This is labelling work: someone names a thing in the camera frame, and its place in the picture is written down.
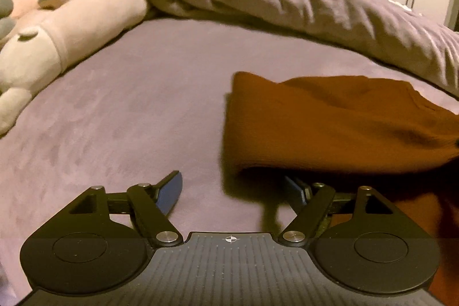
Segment brown knit cardigan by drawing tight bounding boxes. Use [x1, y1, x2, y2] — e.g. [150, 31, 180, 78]
[223, 71, 458, 305]

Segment lilac bed sheet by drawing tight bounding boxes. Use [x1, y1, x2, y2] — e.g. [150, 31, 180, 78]
[1, 18, 458, 305]

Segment pink plush bunny toy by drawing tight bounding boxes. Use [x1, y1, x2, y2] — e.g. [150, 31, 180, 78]
[1, 0, 149, 134]

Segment lilac rumpled duvet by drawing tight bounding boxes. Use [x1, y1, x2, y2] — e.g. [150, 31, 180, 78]
[149, 0, 458, 95]

